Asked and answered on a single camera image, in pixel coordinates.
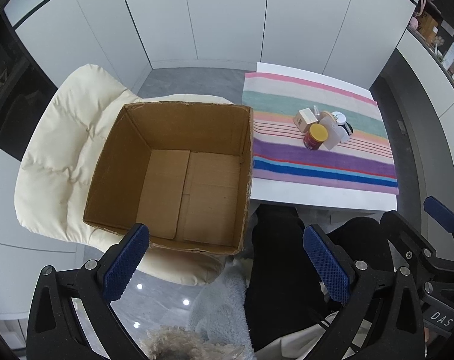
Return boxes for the person's black trouser legs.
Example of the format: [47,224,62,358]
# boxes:
[244,204,393,351]

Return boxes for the white round compact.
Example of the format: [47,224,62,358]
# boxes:
[332,111,346,125]

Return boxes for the beige carton box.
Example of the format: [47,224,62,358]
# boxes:
[293,108,318,133]

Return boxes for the cream padded chair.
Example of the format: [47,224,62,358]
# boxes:
[15,64,233,285]

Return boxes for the beige powder puff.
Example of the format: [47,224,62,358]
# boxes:
[319,111,336,121]

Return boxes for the black round powder puff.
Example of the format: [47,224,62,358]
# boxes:
[341,122,354,136]

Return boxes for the brown box on shelf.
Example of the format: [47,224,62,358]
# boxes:
[417,12,438,43]

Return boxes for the red jar gold lid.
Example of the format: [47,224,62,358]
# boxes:
[303,124,328,150]

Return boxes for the small clear vial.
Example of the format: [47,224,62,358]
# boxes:
[313,105,320,117]

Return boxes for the brown cardboard box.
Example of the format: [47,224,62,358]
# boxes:
[83,101,253,255]

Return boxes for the colourful striped cloth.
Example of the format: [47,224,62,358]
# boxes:
[242,72,399,195]

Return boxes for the white spray bottle on shelf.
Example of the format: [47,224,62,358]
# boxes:
[441,42,454,70]

